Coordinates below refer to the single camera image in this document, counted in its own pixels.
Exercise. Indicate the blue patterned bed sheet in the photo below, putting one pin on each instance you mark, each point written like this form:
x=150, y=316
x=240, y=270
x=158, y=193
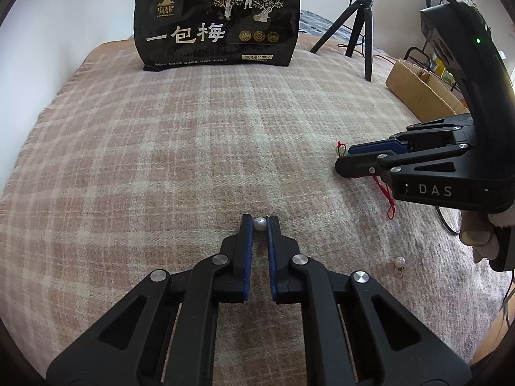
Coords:
x=314, y=22

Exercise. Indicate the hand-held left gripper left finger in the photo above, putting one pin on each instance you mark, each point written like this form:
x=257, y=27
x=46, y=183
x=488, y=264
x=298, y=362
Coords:
x=249, y=249

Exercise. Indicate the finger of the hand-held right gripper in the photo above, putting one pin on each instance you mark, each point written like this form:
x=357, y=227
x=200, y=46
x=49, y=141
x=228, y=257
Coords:
x=358, y=167
x=374, y=146

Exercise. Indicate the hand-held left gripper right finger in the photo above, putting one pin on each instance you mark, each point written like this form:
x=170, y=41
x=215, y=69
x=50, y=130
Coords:
x=272, y=249

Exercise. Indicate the dark bangle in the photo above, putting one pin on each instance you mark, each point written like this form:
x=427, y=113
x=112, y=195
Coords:
x=442, y=219

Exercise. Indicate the pearl earring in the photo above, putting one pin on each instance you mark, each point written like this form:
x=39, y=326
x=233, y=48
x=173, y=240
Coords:
x=259, y=224
x=399, y=262

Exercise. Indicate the cardboard box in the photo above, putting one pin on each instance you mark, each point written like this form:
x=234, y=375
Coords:
x=414, y=88

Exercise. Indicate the black tripod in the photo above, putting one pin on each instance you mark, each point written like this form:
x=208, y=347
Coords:
x=360, y=12

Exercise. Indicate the black snack bag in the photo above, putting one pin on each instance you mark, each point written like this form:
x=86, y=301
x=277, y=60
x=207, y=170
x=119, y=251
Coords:
x=217, y=36

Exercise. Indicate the pink plaid blanket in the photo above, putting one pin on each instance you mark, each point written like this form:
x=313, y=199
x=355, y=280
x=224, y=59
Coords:
x=141, y=148

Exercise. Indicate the person's right hand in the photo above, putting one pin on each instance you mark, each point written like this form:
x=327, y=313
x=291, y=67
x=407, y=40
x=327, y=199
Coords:
x=476, y=229

